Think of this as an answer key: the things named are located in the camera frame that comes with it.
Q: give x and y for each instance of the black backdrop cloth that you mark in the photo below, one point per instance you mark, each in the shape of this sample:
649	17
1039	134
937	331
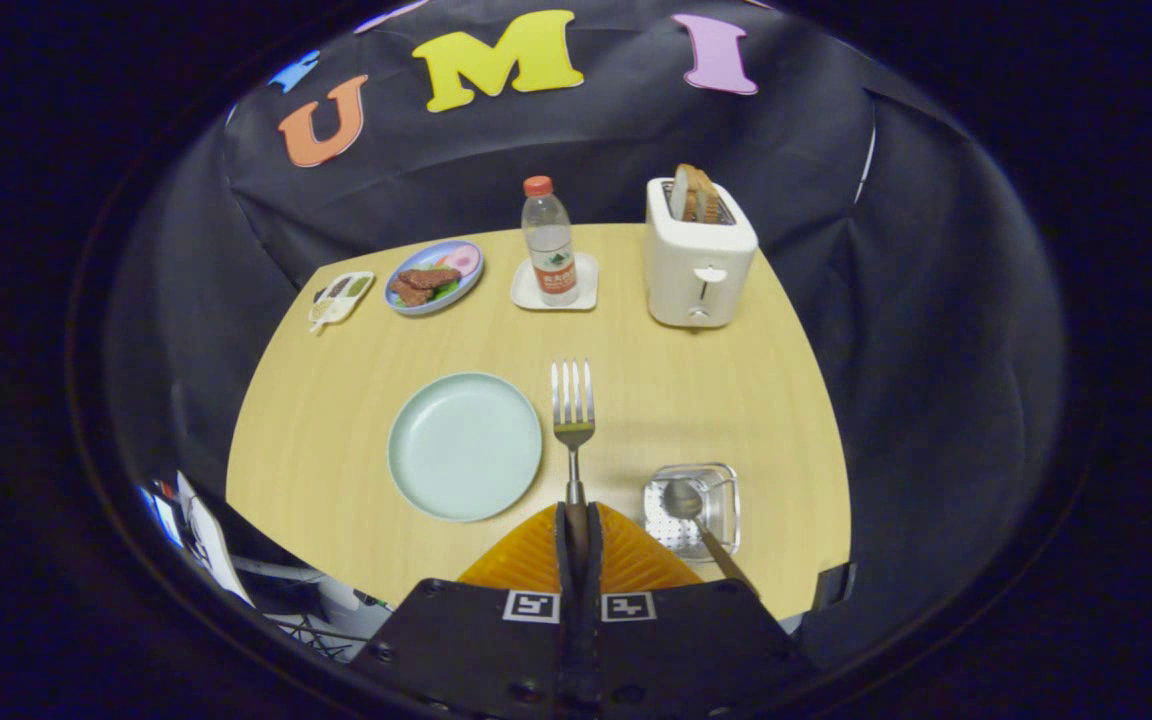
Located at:
616	140

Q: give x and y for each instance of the brown meat slice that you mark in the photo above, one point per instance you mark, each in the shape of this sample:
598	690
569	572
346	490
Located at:
434	277
409	293

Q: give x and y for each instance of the clear plastic container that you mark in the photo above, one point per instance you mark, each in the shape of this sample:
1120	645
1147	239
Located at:
663	525

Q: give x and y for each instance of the clear water bottle red cap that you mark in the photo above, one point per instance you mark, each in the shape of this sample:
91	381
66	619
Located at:
548	250

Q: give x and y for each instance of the black clamp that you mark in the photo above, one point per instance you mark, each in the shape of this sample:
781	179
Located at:
834	588

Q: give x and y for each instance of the white toaster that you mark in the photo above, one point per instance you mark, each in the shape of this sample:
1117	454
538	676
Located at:
686	270

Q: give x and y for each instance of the blue and white box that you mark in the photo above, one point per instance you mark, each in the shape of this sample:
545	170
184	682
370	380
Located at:
164	515

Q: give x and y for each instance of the white square coaster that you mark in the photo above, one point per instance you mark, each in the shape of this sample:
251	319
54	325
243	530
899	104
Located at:
586	290

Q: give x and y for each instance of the white floor device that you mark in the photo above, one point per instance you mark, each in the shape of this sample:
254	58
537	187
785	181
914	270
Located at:
336	597

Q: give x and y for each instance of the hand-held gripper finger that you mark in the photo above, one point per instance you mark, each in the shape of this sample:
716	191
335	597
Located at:
568	560
589	560

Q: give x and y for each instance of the toasted bread slice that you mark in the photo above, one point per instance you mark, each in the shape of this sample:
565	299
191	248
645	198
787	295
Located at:
683	195
707	200

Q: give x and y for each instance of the light green plate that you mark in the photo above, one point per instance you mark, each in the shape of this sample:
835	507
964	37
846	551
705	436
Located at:
466	450

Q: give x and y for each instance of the blue plate with food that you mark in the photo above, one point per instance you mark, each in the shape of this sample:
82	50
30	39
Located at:
466	258

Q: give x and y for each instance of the white paper sheets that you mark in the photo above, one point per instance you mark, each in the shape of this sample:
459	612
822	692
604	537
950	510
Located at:
208	545

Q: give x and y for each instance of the small white sauce dish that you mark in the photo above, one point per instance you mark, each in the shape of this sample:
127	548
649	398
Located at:
341	300

